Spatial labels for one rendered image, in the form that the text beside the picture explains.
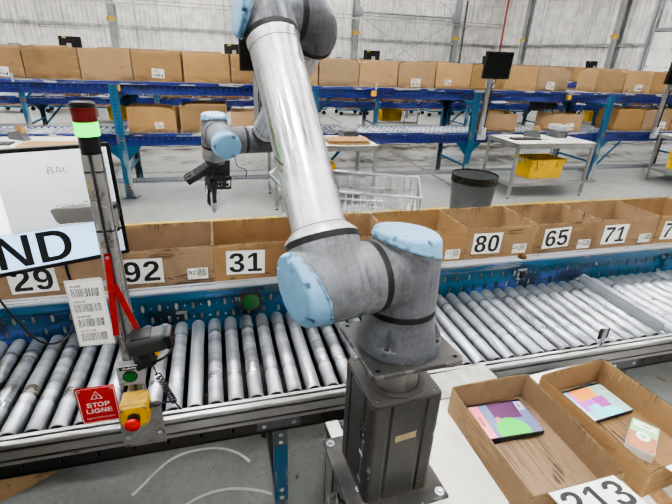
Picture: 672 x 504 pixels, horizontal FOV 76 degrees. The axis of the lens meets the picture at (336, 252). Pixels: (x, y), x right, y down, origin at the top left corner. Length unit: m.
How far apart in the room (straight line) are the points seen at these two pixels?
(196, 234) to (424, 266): 1.42
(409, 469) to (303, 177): 0.77
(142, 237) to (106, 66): 4.35
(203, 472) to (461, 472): 1.32
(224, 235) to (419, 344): 1.37
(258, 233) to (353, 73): 4.61
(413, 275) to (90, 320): 0.84
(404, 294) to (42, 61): 5.95
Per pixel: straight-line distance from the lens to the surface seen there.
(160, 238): 2.13
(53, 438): 1.57
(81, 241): 1.31
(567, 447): 1.54
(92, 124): 1.11
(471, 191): 4.88
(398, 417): 1.06
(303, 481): 2.23
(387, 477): 1.20
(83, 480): 2.46
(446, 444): 1.42
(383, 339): 0.94
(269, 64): 0.95
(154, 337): 1.24
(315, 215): 0.82
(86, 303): 1.27
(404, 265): 0.85
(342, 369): 1.61
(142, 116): 6.07
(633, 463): 1.49
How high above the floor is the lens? 1.78
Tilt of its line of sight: 25 degrees down
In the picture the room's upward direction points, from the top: 2 degrees clockwise
